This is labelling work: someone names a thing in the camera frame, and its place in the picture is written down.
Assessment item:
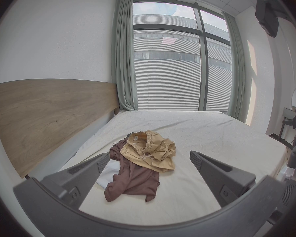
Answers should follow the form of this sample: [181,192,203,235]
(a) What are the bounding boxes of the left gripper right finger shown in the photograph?
[190,150,257,208]

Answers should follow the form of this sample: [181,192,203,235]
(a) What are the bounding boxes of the brown garment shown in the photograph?
[104,138,161,203]

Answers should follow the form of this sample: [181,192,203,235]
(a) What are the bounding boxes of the bed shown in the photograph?
[0,79,287,212]

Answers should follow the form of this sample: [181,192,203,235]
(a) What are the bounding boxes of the small grey table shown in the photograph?
[274,107,296,155]

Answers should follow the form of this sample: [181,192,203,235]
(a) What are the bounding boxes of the grey-green curtain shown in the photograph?
[111,0,139,111]
[222,11,246,123]

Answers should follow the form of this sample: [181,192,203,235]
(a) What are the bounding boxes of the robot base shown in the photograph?
[276,163,296,182]

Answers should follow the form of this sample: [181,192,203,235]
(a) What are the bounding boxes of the tan shorts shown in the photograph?
[120,130,176,174]

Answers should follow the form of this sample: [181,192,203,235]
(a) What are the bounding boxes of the white garment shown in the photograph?
[96,159,120,189]

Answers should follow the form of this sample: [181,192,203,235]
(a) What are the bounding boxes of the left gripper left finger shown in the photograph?
[41,153,110,210]

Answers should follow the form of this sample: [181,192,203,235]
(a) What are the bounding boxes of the window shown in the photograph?
[133,0,231,113]

